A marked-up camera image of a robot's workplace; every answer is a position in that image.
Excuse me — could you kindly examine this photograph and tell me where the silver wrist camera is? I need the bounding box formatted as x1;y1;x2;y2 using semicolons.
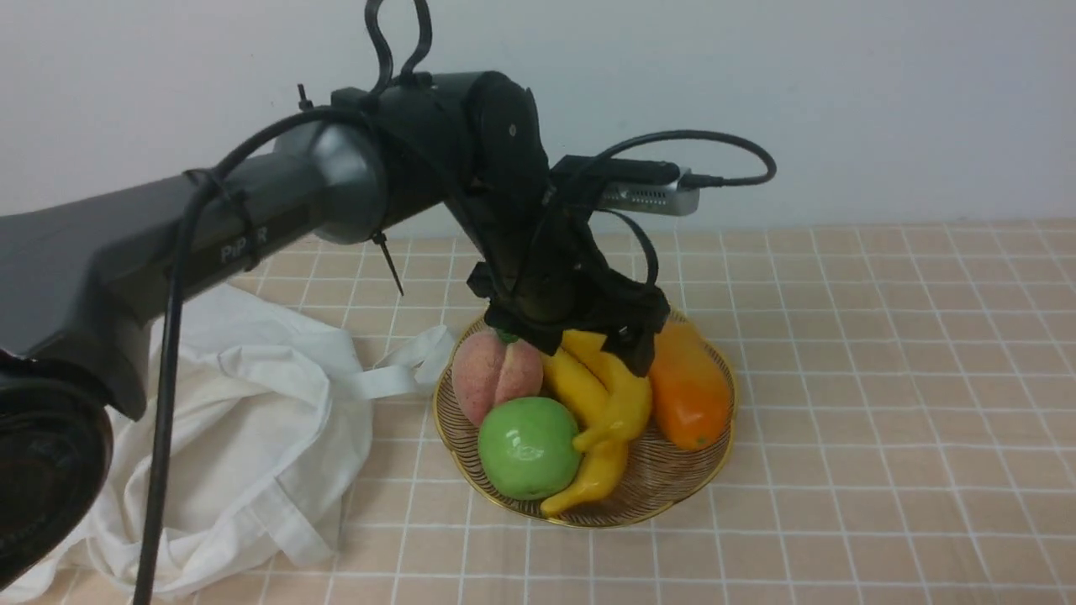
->
551;155;700;219

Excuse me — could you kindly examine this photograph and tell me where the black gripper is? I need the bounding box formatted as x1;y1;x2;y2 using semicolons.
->
467;189;670;376

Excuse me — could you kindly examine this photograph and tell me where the white cloth tote bag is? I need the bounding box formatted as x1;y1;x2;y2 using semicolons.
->
0;282;456;602

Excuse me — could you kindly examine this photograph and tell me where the black cable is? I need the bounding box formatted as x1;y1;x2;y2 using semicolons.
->
132;0;777;605

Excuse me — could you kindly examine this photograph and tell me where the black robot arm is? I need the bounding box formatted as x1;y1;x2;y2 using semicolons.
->
1;71;670;587

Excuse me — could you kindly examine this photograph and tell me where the pink peach with leaf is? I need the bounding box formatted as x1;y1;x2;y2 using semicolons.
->
451;328;543;426

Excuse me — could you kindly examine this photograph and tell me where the gold wire fruit basket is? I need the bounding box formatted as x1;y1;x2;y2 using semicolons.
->
433;313;737;529

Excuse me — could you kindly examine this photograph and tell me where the yellow banana from bag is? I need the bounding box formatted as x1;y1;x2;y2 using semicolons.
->
562;330;652;452

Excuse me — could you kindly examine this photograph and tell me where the green apple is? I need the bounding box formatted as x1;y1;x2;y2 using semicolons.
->
477;396;582;501

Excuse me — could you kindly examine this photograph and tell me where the orange mango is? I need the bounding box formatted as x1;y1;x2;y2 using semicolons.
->
649;322;734;451

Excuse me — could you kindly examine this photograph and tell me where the yellow banana in basket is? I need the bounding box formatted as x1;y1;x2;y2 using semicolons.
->
541;349;629;519

